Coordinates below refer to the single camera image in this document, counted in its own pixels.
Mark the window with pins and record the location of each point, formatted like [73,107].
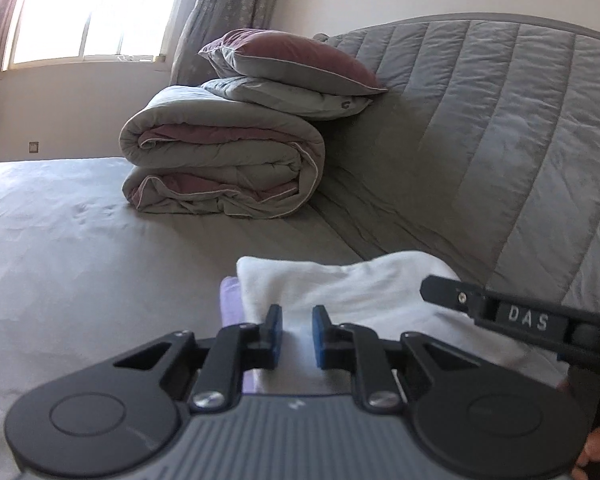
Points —
[95,10]

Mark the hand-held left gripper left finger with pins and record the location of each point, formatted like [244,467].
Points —
[277,335]

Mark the wall socket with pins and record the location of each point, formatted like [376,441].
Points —
[34,147]

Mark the purple folded garment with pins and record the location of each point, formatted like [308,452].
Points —
[232,310]

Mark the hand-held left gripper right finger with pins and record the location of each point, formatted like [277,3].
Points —
[319,337]

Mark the pink grey pillow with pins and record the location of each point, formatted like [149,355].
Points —
[290,57]

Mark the grey quilted headboard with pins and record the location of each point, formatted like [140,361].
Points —
[505,135]

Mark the grey bed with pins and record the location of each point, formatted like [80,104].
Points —
[105,250]

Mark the white cotton garment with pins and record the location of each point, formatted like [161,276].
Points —
[370,290]

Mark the folded grey pink quilt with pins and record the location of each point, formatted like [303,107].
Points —
[220,160]

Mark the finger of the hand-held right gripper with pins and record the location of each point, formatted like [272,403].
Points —
[452,297]

